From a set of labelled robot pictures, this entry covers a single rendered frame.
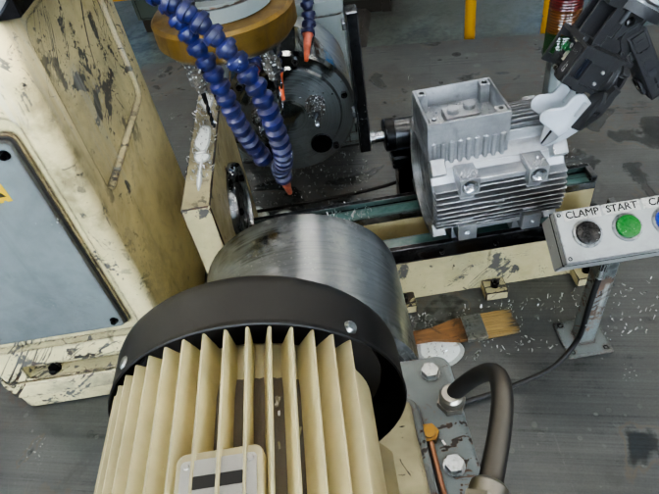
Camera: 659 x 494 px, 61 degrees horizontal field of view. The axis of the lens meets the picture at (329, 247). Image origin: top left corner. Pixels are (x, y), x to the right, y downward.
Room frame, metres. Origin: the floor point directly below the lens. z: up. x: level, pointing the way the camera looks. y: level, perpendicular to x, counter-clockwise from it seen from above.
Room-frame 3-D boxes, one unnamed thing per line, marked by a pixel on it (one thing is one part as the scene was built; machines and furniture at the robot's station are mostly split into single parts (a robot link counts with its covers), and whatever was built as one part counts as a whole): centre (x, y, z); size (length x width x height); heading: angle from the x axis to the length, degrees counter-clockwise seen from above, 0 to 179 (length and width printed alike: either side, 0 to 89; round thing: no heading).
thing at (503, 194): (0.70, -0.27, 1.02); 0.20 x 0.19 x 0.19; 89
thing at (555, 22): (0.99, -0.52, 1.10); 0.06 x 0.06 x 0.04
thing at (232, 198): (0.72, 0.13, 1.02); 0.15 x 0.02 x 0.15; 178
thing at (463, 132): (0.70, -0.23, 1.11); 0.12 x 0.11 x 0.07; 89
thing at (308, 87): (1.05, 0.02, 1.04); 0.41 x 0.25 x 0.25; 178
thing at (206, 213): (0.72, 0.19, 0.97); 0.30 x 0.11 x 0.34; 178
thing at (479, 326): (0.55, -0.18, 0.80); 0.21 x 0.05 x 0.01; 89
